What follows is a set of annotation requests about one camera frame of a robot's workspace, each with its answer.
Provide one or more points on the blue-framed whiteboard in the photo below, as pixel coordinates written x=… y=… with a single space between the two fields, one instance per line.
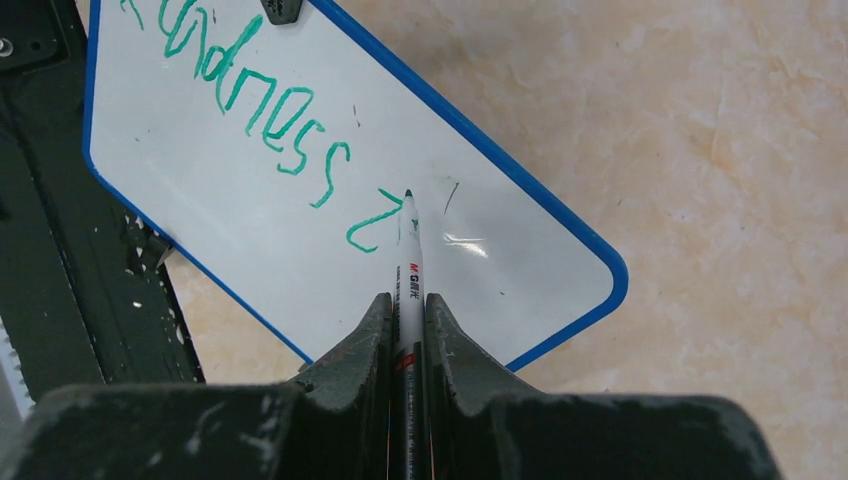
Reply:
x=275 y=158

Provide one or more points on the white cable duct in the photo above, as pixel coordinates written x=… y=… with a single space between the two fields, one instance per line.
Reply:
x=11 y=369

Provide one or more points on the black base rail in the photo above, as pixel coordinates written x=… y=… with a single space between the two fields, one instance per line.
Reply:
x=83 y=300

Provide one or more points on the green whiteboard marker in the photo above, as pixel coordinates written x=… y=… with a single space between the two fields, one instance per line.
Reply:
x=409 y=444

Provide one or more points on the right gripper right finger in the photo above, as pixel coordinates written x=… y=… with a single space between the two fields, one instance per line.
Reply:
x=487 y=423

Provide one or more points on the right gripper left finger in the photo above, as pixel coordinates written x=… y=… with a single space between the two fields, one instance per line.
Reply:
x=328 y=422

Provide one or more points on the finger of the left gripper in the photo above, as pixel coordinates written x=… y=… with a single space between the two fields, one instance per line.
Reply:
x=282 y=12

